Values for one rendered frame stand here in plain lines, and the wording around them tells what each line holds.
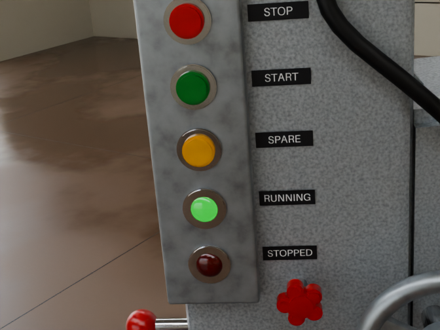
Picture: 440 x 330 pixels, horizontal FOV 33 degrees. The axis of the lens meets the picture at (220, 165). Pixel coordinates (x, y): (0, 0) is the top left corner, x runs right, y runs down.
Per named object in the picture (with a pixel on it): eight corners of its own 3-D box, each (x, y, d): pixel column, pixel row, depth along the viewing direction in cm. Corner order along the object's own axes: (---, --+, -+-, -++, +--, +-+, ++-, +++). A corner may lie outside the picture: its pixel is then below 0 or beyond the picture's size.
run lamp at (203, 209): (220, 217, 61) (219, 190, 60) (219, 224, 60) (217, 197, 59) (192, 218, 61) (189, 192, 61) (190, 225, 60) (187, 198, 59)
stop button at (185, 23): (206, 35, 55) (203, 0, 55) (205, 38, 55) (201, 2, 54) (172, 37, 56) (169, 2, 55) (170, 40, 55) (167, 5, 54)
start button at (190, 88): (211, 101, 57) (209, 68, 56) (210, 105, 56) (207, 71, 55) (179, 103, 58) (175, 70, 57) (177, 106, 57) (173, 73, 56)
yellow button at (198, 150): (217, 162, 59) (214, 131, 58) (215, 167, 58) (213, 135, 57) (184, 164, 59) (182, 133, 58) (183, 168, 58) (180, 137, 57)
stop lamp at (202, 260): (225, 272, 63) (223, 247, 62) (224, 280, 62) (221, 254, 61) (198, 272, 63) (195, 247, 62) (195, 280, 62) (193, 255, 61)
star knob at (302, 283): (321, 300, 65) (319, 260, 63) (323, 327, 61) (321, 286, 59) (278, 300, 65) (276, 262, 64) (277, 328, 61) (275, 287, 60)
